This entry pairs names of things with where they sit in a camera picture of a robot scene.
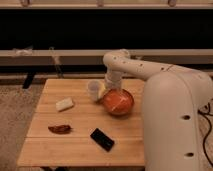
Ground dried red pepper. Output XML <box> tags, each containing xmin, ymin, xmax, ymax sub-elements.
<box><xmin>48</xmin><ymin>125</ymin><xmax>72</xmax><ymax>134</ymax></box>

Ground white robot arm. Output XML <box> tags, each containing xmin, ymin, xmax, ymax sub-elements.
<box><xmin>103</xmin><ymin>49</ymin><xmax>213</xmax><ymax>171</ymax></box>

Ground white plastic cup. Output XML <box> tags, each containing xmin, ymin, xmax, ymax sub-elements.
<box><xmin>87</xmin><ymin>80</ymin><xmax>105</xmax><ymax>102</ymax></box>

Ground orange bowl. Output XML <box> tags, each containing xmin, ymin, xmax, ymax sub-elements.
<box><xmin>101</xmin><ymin>89</ymin><xmax>134</xmax><ymax>116</ymax></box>

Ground white sponge block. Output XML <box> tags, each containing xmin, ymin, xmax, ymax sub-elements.
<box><xmin>56</xmin><ymin>98</ymin><xmax>74</xmax><ymax>112</ymax></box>

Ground black rectangular device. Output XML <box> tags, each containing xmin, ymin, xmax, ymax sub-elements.
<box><xmin>90</xmin><ymin>128</ymin><xmax>115</xmax><ymax>152</ymax></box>

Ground wooden table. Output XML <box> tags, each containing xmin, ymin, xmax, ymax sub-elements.
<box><xmin>18</xmin><ymin>79</ymin><xmax>145</xmax><ymax>167</ymax></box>

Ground black table leg bracket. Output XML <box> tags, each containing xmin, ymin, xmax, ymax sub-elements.
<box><xmin>22</xmin><ymin>72</ymin><xmax>36</xmax><ymax>89</ymax></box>

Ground black cables on floor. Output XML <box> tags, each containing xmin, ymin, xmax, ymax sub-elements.
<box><xmin>197</xmin><ymin>99</ymin><xmax>213</xmax><ymax>168</ymax></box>

